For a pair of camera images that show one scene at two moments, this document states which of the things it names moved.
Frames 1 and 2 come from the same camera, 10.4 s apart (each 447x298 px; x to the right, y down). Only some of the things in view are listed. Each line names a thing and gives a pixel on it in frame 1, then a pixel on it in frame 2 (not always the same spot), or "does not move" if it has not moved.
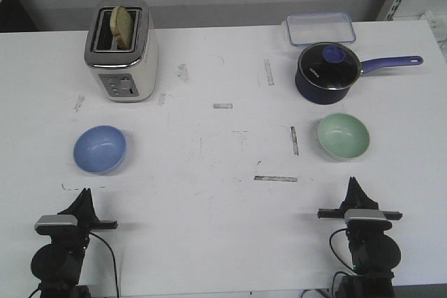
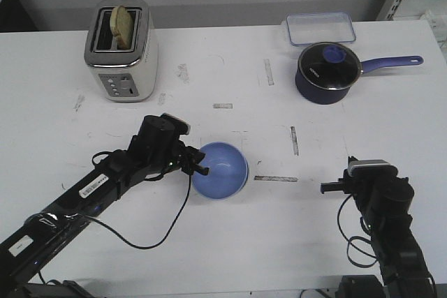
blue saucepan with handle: x=326 y=71 does not move
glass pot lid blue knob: x=329 y=66 does not move
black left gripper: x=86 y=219 -> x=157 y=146
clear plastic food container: x=312 y=28 does not move
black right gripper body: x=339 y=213 -> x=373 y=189
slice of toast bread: x=121 y=28 does not move
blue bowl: x=100 y=149 -> x=228 y=172
